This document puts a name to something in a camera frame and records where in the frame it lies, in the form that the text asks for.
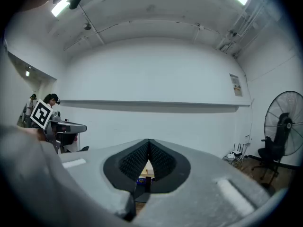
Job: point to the paper notice on wall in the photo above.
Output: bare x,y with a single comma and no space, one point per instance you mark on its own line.
236,85

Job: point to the round ceiling detector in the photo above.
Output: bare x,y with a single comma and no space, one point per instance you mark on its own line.
87,27

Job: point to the small wall lamp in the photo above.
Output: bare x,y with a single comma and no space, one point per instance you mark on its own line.
27,72

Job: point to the black office chair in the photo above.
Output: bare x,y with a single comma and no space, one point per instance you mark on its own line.
272,151

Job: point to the white router with antennas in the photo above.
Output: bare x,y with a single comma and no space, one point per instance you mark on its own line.
236,153

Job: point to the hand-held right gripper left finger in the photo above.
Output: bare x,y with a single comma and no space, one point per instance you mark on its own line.
78,174

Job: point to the person's left forearm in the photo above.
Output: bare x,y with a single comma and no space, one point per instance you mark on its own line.
33,133

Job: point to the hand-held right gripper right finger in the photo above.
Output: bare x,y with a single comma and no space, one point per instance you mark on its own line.
201,185

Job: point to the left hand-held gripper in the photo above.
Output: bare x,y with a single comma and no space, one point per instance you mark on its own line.
41,113

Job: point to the large black standing fan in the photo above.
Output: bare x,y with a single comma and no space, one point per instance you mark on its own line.
293,110

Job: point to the ceiling pipes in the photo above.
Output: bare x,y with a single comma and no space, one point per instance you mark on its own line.
239,29

